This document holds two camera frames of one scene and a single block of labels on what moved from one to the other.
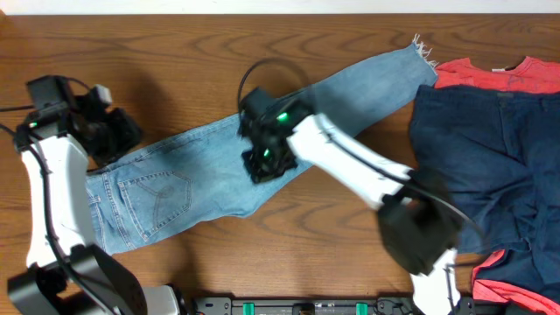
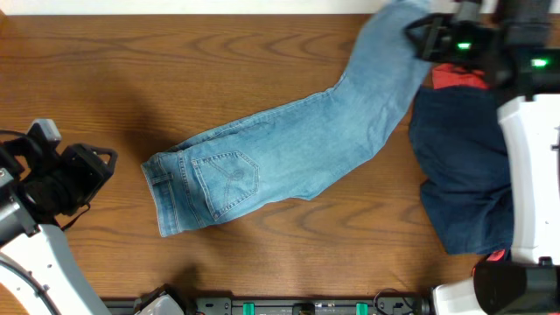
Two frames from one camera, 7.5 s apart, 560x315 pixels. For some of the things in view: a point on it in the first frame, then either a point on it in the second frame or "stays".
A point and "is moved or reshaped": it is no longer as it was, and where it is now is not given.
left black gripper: (114, 132) -> (81, 171)
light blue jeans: (199, 171) is moved or reshaped
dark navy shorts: (498, 152) stays
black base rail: (304, 306) stays
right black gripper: (259, 172) -> (433, 24)
